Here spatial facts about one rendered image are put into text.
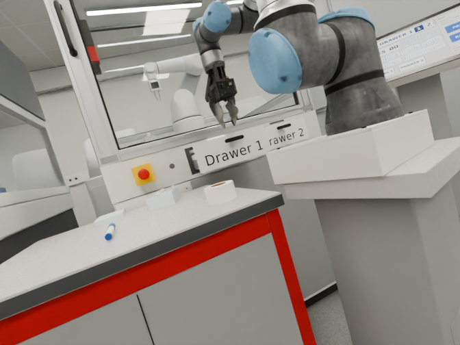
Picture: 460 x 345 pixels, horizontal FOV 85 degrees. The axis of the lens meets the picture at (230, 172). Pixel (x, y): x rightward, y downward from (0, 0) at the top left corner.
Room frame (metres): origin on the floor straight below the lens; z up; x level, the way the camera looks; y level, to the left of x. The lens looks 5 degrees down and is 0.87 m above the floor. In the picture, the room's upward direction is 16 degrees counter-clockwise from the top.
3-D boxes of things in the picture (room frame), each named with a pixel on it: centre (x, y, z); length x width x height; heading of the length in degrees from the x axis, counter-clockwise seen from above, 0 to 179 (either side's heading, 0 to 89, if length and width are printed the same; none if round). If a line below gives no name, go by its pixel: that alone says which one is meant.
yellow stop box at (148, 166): (0.97, 0.32, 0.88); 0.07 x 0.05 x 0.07; 109
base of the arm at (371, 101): (0.55, -0.31, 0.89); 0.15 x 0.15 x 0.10
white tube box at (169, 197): (0.83, 0.23, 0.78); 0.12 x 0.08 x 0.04; 2
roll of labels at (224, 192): (0.58, 0.03, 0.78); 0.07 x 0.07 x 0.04
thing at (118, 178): (1.56, 0.14, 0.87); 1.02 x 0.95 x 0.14; 109
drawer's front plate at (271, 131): (1.20, -0.28, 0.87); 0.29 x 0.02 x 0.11; 109
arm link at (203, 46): (0.90, -0.05, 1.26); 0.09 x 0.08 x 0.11; 19
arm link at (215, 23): (0.81, -0.10, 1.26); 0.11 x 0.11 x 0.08; 19
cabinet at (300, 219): (1.56, 0.13, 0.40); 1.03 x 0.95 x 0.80; 109
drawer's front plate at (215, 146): (0.95, -0.04, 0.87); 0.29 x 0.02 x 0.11; 109
